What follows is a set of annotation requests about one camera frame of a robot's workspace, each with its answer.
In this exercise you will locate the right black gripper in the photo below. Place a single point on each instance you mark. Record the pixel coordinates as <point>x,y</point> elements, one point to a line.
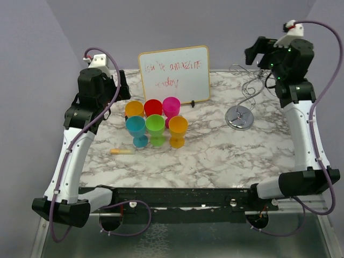
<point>259,47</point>

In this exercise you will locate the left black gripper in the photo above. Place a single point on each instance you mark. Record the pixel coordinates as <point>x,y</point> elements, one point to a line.
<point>123,91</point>

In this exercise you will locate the yellow wine glass front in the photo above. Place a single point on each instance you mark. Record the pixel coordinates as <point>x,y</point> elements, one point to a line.
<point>134,108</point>

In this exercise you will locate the yellow wine glass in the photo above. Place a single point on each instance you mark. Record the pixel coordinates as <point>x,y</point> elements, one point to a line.
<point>178,126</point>
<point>134,108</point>

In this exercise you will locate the red wine glass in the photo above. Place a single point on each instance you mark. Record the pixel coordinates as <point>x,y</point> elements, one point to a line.
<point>153,106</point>

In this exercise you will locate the blue wine glass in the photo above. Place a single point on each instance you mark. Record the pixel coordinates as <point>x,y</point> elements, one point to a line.
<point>136,127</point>

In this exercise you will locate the green wine glass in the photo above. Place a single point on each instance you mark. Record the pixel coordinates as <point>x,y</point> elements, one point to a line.
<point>155,126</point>

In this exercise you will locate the pink wine glass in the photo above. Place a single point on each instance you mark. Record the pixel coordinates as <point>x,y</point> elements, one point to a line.
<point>171,107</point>

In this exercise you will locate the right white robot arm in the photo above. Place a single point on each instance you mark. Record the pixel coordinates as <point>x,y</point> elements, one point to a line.
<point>289,65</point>

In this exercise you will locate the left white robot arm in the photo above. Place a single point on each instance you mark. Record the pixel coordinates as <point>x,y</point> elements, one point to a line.
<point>61,202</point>

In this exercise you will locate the chrome wine glass rack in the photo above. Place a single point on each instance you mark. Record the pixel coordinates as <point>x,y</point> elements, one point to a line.
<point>240,117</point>

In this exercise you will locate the yellow framed whiteboard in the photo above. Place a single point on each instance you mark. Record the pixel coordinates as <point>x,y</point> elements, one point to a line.
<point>183,73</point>

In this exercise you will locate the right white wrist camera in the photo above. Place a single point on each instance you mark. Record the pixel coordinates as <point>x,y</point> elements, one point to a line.
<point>292,31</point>

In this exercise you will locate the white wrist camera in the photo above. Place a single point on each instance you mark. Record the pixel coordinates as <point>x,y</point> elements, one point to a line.
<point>99,61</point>
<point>292,31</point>

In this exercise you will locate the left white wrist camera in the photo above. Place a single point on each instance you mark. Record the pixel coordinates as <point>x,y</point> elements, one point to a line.
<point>99,61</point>

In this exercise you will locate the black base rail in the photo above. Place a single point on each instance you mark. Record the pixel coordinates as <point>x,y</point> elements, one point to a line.
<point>184,205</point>

